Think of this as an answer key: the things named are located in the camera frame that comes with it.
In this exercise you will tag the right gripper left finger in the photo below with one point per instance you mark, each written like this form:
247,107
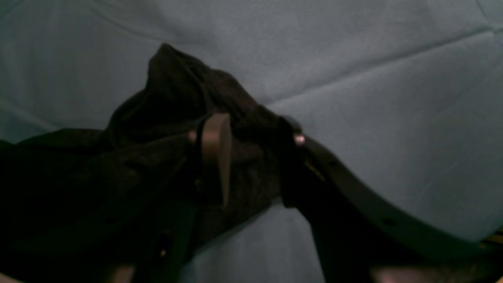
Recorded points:
203,181

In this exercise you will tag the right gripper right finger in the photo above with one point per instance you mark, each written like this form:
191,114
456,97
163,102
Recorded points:
360,237

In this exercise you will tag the black T-shirt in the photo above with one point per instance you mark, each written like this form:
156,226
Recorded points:
73,201

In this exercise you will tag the blue table cloth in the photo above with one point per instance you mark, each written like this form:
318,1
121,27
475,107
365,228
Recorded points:
407,94

